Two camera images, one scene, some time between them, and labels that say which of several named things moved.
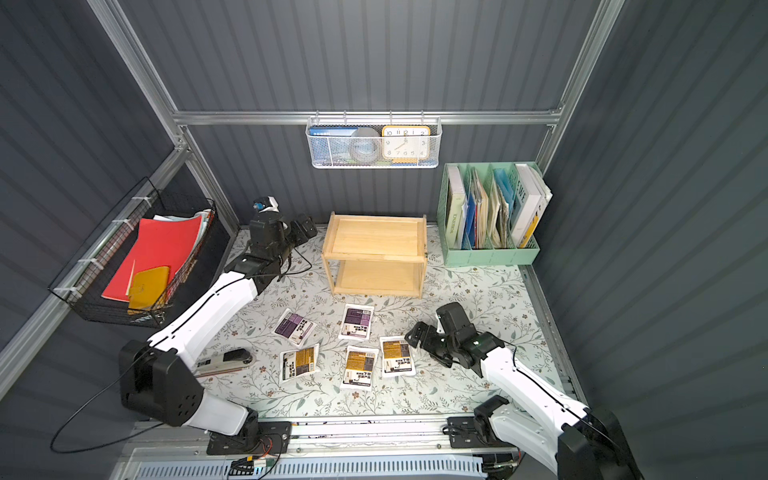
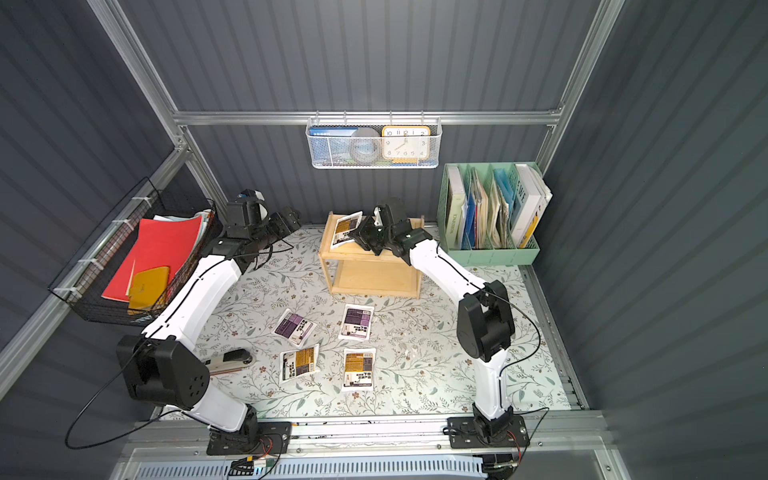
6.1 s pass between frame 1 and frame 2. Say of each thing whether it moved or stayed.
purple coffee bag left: stayed
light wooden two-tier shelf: stayed
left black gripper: moved
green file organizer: stayed
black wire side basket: stayed
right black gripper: moved
